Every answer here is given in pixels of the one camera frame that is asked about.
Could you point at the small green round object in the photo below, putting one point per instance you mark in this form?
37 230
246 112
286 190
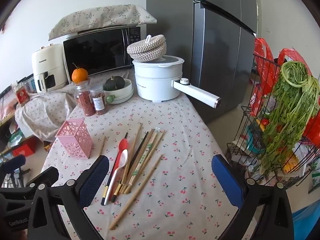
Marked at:
110 98

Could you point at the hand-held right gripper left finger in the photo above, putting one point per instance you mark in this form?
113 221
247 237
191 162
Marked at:
96 177

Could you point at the bunch of green vegetables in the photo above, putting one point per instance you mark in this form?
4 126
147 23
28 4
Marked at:
287 100

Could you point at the cherry print tablecloth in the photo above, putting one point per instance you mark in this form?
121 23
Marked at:
187 155

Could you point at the grey refrigerator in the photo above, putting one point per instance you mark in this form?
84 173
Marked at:
212 55

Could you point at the white spoon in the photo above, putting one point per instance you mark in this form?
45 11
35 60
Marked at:
123 158

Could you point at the black chopstick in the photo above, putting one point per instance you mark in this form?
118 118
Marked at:
125 136
140 147

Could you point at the black microwave oven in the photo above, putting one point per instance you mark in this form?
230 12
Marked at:
100 50

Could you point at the clear jar with white label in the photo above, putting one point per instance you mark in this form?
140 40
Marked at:
98 102

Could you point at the orange fruit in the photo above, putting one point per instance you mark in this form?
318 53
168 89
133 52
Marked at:
80 76

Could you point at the paper chopstick pair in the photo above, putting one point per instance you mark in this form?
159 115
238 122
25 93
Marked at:
149 147

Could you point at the red cardboard box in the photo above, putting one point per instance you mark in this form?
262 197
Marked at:
23 148

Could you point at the bamboo chopstick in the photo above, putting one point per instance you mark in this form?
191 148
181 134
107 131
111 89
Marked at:
158 142
136 192
133 146
154 138
148 140

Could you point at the woven basket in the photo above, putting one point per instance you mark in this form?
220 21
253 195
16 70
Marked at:
147 50

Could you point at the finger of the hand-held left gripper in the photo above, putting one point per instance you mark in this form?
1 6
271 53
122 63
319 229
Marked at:
46 175
12 163

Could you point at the cream air fryer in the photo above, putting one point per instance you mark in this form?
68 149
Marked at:
47 60

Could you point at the clear jar of goji berries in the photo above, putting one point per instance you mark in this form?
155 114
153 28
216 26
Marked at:
85 102

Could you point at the stacked white bowls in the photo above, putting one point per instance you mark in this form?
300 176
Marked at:
125 93

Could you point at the floral cloth cover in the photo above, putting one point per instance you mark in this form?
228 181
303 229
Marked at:
100 17

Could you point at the white electric pot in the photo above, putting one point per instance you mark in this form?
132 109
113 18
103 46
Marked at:
155 82

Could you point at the dark green squash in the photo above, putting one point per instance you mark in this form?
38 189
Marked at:
113 83

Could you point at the red plastic bag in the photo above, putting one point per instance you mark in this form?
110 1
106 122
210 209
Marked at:
262 80
292 55

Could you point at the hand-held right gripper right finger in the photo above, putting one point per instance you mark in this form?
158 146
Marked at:
227 182

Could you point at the pink perforated utensil holder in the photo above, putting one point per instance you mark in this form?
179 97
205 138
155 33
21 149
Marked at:
75 140

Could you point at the red spoon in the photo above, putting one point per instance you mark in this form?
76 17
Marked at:
123 145

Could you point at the blue plastic sheet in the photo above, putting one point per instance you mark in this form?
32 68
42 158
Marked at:
306 222

